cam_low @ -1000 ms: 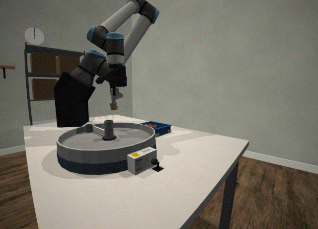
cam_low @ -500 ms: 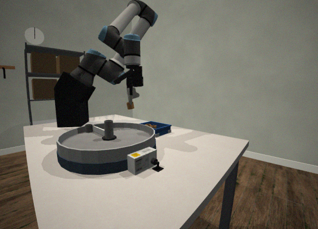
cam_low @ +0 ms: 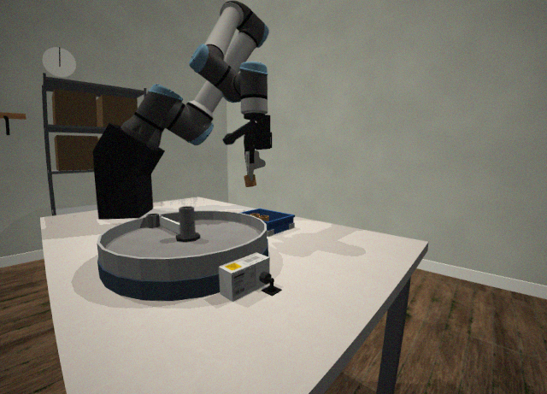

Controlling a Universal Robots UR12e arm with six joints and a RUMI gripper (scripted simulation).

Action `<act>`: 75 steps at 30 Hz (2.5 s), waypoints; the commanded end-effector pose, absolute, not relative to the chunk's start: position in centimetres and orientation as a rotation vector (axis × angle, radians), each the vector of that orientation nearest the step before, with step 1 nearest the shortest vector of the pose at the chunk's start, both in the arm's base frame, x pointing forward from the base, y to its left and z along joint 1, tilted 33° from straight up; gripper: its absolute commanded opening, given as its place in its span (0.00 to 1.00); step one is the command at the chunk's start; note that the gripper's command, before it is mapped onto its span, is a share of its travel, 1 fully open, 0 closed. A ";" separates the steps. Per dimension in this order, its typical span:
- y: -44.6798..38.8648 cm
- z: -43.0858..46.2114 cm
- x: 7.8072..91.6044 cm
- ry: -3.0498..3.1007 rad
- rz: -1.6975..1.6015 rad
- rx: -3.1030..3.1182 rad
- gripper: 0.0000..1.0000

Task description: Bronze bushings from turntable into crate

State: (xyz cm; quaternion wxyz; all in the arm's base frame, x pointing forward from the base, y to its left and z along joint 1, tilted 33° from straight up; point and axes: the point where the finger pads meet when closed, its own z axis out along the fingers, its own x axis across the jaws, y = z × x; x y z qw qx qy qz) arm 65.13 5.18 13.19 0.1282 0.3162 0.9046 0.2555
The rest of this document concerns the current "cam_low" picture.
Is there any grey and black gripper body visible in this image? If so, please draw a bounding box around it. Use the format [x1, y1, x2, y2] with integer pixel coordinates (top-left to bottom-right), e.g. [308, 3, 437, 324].
[244, 113, 272, 150]

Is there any blue open crate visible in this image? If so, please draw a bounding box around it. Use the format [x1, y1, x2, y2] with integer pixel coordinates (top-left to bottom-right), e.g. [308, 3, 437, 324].
[241, 209, 295, 237]

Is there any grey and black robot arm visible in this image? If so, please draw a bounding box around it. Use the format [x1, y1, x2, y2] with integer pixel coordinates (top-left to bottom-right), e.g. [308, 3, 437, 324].
[121, 1, 269, 148]

